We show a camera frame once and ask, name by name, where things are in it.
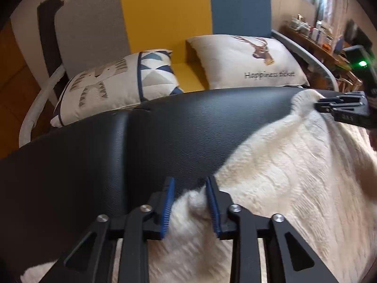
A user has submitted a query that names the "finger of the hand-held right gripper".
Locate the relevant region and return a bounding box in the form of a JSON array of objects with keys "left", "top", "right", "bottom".
[
  {"left": 315, "top": 102, "right": 367, "bottom": 115},
  {"left": 320, "top": 92, "right": 367, "bottom": 104}
]

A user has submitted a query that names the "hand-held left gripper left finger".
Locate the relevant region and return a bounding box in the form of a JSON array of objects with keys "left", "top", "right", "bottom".
[{"left": 40, "top": 177, "right": 176, "bottom": 283}]

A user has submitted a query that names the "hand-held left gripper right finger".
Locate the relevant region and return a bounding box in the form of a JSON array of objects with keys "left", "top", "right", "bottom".
[{"left": 205, "top": 176, "right": 339, "bottom": 283}]

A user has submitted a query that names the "cream knitted sweater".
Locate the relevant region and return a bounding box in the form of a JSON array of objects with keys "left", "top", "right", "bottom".
[{"left": 20, "top": 90, "right": 377, "bottom": 283}]

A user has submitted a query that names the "black monitor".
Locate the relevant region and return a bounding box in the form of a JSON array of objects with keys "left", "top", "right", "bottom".
[{"left": 344, "top": 19, "right": 373, "bottom": 48}]

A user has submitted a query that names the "wooden desk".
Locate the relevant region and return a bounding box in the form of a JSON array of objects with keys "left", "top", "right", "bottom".
[{"left": 280, "top": 24, "right": 363, "bottom": 93}]

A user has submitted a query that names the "clutter of bottles and boxes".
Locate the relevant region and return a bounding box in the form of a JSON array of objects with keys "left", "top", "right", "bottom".
[{"left": 290, "top": 14, "right": 345, "bottom": 50}]

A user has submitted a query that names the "patterned sheer curtain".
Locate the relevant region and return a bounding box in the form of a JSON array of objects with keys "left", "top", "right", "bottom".
[{"left": 316, "top": 0, "right": 358, "bottom": 36}]

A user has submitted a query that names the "deer print pillow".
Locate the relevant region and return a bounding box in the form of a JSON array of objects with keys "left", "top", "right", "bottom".
[{"left": 186, "top": 34, "right": 310, "bottom": 89}]

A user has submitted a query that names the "geometric print pillow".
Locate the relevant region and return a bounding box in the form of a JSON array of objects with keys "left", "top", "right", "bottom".
[{"left": 50, "top": 50, "right": 184, "bottom": 128}]

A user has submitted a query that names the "grey yellow blue sofa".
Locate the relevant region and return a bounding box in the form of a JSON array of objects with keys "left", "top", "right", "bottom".
[{"left": 19, "top": 0, "right": 339, "bottom": 148}]

